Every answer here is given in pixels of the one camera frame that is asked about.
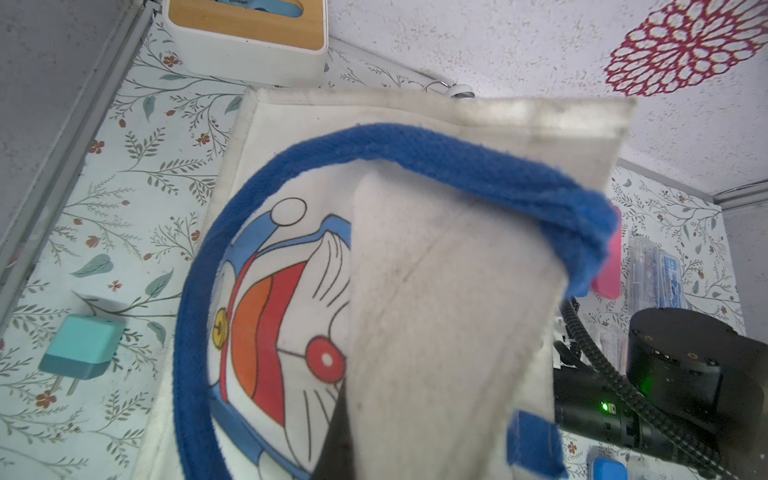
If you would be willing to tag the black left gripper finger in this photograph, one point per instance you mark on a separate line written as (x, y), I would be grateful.
(336, 461)

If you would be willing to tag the white canvas cartoon tote bag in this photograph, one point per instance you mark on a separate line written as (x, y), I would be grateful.
(409, 246)

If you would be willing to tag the long blue pencil case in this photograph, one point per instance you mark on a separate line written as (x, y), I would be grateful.
(602, 465)

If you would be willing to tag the pink plastic pencil case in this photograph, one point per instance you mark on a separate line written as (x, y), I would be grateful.
(607, 284)

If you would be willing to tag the clear plastic compass set case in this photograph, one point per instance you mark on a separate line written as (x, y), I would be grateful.
(642, 277)

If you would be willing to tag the clear case with blue compass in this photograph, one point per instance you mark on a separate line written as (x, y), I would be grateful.
(669, 282)

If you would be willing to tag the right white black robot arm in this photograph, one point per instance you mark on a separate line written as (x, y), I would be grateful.
(693, 392)

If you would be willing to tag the small teal eraser block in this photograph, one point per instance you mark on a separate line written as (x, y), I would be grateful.
(82, 349)

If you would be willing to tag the white wooden-top tissue box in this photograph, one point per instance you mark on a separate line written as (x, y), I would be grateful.
(276, 43)

